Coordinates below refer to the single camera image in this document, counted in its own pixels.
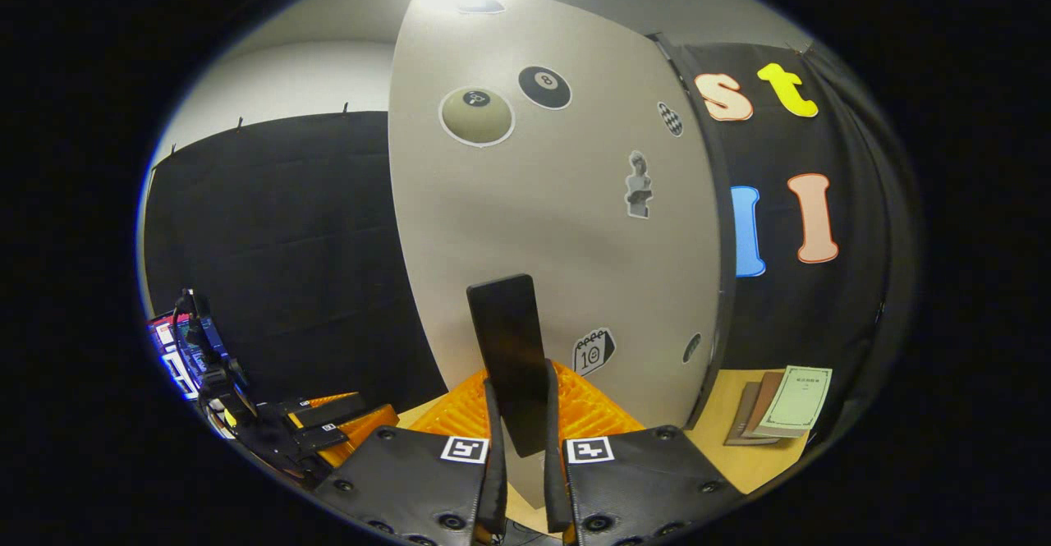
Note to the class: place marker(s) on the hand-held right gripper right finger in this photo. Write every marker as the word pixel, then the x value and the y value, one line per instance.
pixel 649 480

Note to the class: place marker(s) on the grey brown book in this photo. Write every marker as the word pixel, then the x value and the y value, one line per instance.
pixel 739 423

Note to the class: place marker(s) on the pale green book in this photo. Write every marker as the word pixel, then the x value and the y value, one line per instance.
pixel 792 402

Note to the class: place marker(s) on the black backdrop cloth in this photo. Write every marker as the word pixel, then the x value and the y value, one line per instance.
pixel 287 242

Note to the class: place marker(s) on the reddish brown book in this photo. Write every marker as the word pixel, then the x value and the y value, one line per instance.
pixel 764 398

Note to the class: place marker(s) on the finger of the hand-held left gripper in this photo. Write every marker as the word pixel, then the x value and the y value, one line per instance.
pixel 361 435
pixel 328 411

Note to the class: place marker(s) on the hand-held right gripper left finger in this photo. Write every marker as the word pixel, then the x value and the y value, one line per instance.
pixel 410 480

